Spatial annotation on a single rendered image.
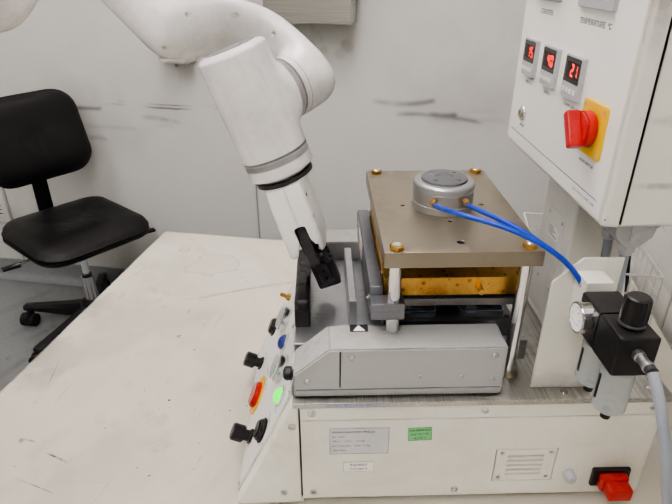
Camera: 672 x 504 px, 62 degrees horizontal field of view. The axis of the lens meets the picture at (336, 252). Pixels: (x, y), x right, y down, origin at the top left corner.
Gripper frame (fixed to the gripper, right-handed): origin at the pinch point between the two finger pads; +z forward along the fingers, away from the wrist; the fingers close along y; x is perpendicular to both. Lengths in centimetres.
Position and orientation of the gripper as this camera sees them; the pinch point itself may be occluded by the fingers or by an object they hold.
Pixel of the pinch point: (325, 271)
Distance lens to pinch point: 78.5
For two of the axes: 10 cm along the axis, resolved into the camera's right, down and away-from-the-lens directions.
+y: 0.3, 4.6, -8.9
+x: 9.4, -3.1, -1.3
